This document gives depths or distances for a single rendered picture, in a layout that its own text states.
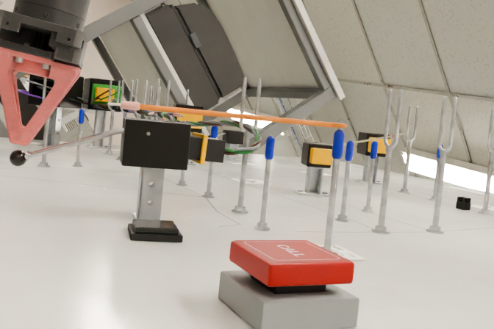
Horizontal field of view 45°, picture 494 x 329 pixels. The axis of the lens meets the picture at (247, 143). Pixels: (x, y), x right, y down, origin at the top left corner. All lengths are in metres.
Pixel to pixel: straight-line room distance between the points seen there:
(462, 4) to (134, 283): 3.17
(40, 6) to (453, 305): 0.37
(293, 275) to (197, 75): 1.34
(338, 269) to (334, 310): 0.02
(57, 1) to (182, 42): 1.11
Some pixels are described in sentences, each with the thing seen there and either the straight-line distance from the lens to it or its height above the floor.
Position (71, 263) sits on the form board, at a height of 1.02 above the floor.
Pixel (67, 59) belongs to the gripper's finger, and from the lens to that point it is 0.49.
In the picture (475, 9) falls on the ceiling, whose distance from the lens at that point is 3.40.
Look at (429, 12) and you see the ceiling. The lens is 3.64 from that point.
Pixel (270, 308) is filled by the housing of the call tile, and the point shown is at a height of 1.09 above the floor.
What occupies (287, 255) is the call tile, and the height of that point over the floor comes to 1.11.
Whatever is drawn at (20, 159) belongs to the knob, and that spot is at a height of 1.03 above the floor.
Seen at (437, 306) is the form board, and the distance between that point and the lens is 0.39.
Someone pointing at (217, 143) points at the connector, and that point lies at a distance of 0.54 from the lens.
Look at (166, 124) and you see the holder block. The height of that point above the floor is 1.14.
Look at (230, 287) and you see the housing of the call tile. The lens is 0.33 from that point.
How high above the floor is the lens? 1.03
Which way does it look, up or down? 18 degrees up
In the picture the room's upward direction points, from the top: 57 degrees clockwise
